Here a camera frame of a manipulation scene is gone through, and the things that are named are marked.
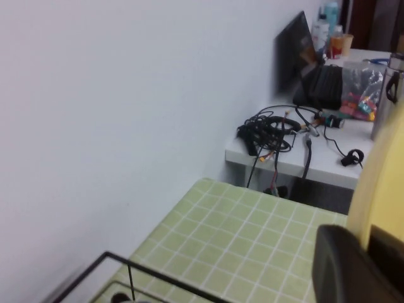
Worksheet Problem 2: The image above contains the white plastic bottle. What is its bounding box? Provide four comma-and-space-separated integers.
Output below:
311, 14, 330, 52

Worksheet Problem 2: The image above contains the clear bag of colourful parts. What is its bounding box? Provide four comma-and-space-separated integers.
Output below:
339, 61, 388, 121

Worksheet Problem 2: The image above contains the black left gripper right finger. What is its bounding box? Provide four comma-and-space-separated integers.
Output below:
367, 223, 404, 280

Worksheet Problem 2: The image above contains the thin black cable with clip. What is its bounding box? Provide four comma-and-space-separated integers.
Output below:
321, 125, 364, 169

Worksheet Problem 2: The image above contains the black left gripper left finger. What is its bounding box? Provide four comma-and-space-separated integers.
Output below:
312, 223, 404, 303

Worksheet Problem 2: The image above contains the white desk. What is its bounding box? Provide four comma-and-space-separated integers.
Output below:
224, 47, 404, 191

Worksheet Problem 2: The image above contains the yellow round plate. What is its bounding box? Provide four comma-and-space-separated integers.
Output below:
347, 100, 404, 254

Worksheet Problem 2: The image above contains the black keyboard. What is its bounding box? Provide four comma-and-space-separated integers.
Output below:
292, 65, 343, 111

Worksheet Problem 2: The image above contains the teal black cylindrical connector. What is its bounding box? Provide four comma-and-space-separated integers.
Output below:
324, 114, 345, 129

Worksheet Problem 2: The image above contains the brown paper cup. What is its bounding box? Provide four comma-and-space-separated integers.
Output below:
342, 33, 355, 57

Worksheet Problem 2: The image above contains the green checked tablecloth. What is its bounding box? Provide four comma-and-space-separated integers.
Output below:
85, 177, 352, 303

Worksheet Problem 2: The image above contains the grey cable with connector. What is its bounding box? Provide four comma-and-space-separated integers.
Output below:
301, 132, 315, 180

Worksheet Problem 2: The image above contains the black cable bundle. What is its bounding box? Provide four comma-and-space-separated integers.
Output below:
236, 105, 323, 190

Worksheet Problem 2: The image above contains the dark brown cabinet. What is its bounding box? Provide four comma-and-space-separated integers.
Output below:
343, 0, 404, 52

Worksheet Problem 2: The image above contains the black computer monitor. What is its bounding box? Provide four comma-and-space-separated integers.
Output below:
273, 11, 320, 97

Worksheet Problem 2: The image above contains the black wire dish rack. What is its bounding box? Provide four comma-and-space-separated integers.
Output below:
40, 251, 229, 303

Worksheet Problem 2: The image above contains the teal plastic bottle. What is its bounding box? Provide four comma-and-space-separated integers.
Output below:
324, 1, 340, 36

